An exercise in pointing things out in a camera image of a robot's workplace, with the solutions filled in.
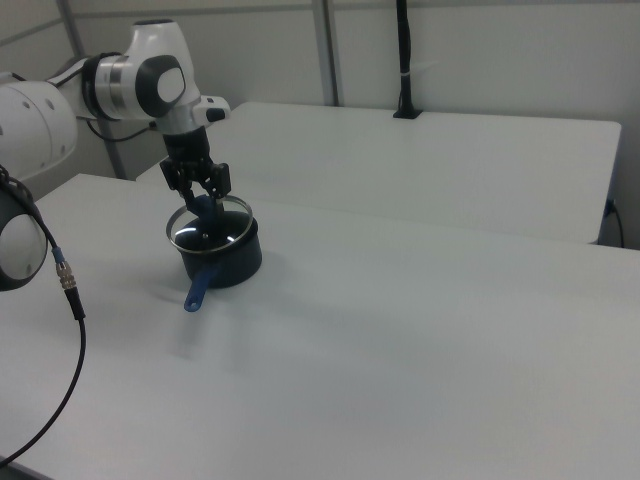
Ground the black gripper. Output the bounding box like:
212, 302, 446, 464
159, 127, 233, 214

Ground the glass lid with blue knob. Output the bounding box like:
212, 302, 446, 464
165, 195, 253, 253

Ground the white table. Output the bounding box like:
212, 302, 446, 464
135, 102, 623, 246

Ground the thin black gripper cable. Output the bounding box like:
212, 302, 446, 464
74, 115, 162, 143

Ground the dark saucepan with blue handle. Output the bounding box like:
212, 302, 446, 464
177, 213, 263, 314

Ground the black cable with metal connector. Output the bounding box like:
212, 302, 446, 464
0, 162, 88, 467

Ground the black camera pole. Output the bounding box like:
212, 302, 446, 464
392, 0, 425, 120

